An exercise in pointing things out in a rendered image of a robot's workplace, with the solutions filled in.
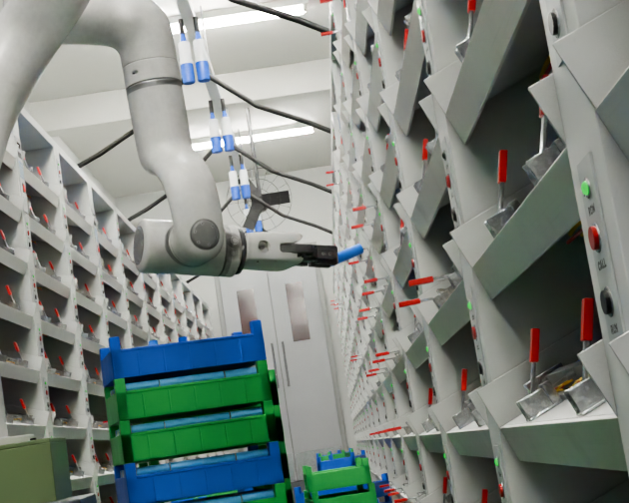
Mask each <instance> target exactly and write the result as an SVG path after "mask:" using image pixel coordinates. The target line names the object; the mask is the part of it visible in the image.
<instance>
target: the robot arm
mask: <svg viewBox="0 0 629 503"><path fill-rule="evenodd" d="M61 45H96V46H106V47H111V48H113V49H115V50H116V51H117V52H118V53H119V55H120V58H121V64H122V70H123V75H124V81H125V87H126V93H127V98H128V104H129V109H130V115H131V120H132V126H133V131H134V137H135V142H136V147H137V152H138V156H139V160H140V163H141V165H142V167H143V168H144V170H145V171H146V172H148V173H149V174H151V175H153V176H156V177H158V178H159V180H160V182H161V184H162V186H163V188H164V190H165V193H166V196H167V199H168V202H169V206H170V210H171V214H172V219H173V221H157V220H141V221H140V222H139V224H138V226H137V228H136V232H135V236H134V244H133V255H134V263H135V266H136V269H137V270H138V271H139V272H142V273H162V274H182V275H203V276H224V277H232V276H234V275H235V274H240V273H241V272H242V270H243V269H248V270H261V271H282V270H286V269H288V268H291V267H293V266H308V264H309V267H323V268H330V266H331V265H337V264H338V254H337V246H323V245H305V244H295V243H296V242H298V241H300V240H301V239H302V237H303V235H302V234H300V233H246V234H245V233H244V231H243V230H242V229H238V228H237V227H236V226H231V225H224V224H223V216H222V210H221V205H220V199H219V194H218V190H217V186H216V183H215V180H214V177H213V175H212V172H211V170H210V169H209V167H208V165H207V164H206V163H205V161H204V160H203V159H202V158H201V157H200V156H199V155H198V154H197V153H196V151H195V150H194V148H193V145H192V140H191V134H190V128H189V122H188V116H187V110H186V103H185V97H184V92H183V86H182V80H181V74H180V69H179V63H178V58H177V52H176V46H175V41H174V35H173V31H172V27H171V24H170V21H169V19H168V17H167V15H166V14H165V12H164V11H163V10H162V8H161V7H160V6H158V5H157V4H156V3H155V2H154V1H152V0H3V8H2V10H1V11H0V168H1V165H2V162H3V158H4V155H5V151H6V148H7V144H8V141H9V138H10V135H11V133H12V130H13V128H14V125H15V123H16V121H17V119H18V117H19V115H20V113H21V111H22V109H23V107H24V105H25V104H26V102H27V100H28V98H29V97H30V95H31V93H32V91H33V89H34V88H35V86H36V84H37V82H38V80H39V79H40V77H41V75H42V74H43V72H44V70H45V69H46V67H47V66H48V64H49V63H50V61H51V60H52V58H53V57H54V55H55V54H56V52H57V51H58V49H59V48H60V46H61ZM30 438H35V437H34V434H27V435H19V436H12V437H8V429H7V422H6V414H5V406H4V398H3V390H2V382H1V375H0V445H5V444H11V443H18V442H24V441H30Z"/></svg>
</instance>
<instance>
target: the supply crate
mask: <svg viewBox="0 0 629 503"><path fill-rule="evenodd" d="M250 329H251V333H247V334H243V333H242V332H241V331H238V332H233V333H232V335H231V336H222V337H214V338H206V339H198V340H190V341H182V342H173V343H165V344H157V345H149V346H141V347H133V348H124V349H121V345H120V337H119V336H116V337H109V338H108V342H109V347H106V348H100V349H99V353H100V361H101V369H102V377H103V386H104V388H105V387H110V386H114V382H113V380H114V379H118V378H125V383H133V382H141V381H148V380H156V379H158V380H159V379H164V378H171V377H179V376H187V375H194V374H202V373H210V372H217V371H225V370H233V369H240V368H248V367H251V366H254V365H256V364H255V362H256V361H258V360H265V359H267V357H266V350H265V343H264V336H263V329H262V322H261V320H260V319H258V320H252V321H250Z"/></svg>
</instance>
